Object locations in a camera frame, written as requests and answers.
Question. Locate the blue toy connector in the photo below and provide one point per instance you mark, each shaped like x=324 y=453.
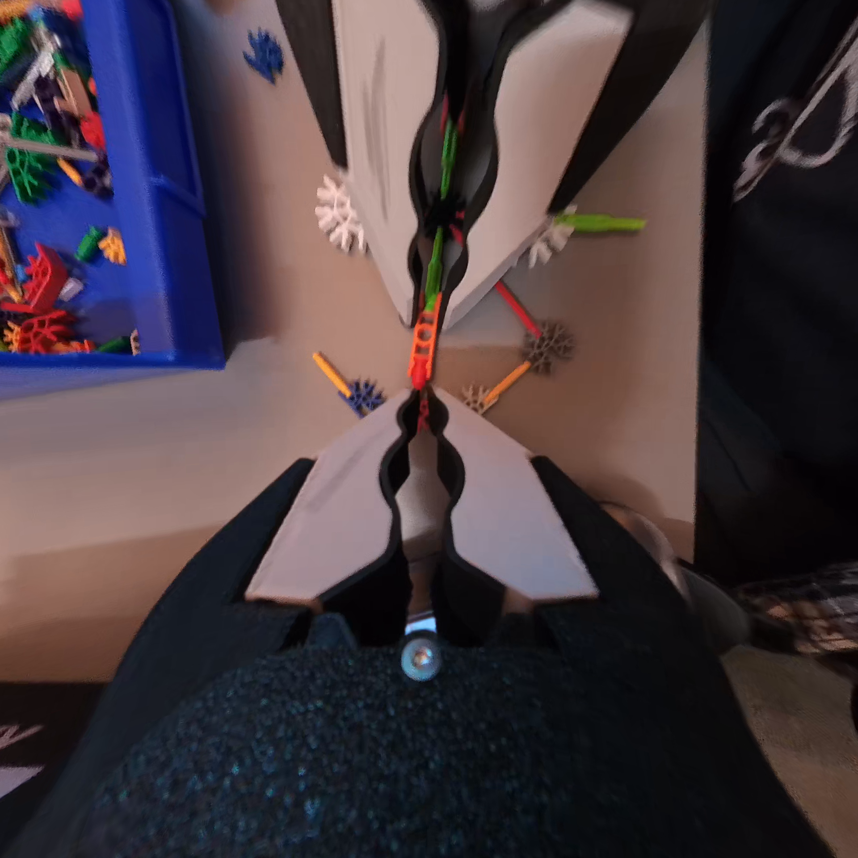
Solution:
x=363 y=397
x=265 y=55

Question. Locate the pile of colourful toy pieces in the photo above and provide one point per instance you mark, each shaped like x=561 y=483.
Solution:
x=40 y=167

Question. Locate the red connector with black rod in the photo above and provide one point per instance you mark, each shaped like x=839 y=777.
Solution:
x=422 y=412

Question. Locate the toy rod and connector assembly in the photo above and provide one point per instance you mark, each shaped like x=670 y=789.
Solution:
x=423 y=338

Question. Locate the blue plastic bin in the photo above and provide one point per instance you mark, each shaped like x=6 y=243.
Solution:
x=161 y=234

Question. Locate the yellow toy rod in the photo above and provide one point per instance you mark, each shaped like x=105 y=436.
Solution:
x=508 y=382
x=332 y=374

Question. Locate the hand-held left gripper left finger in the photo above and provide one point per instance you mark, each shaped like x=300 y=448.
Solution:
x=328 y=536

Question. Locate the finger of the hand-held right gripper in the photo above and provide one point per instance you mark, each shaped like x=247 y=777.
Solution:
x=382 y=134
x=549 y=120

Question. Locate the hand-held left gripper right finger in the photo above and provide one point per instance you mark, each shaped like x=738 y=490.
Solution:
x=523 y=536

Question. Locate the pale grey toy connector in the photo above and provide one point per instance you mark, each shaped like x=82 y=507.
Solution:
x=477 y=397

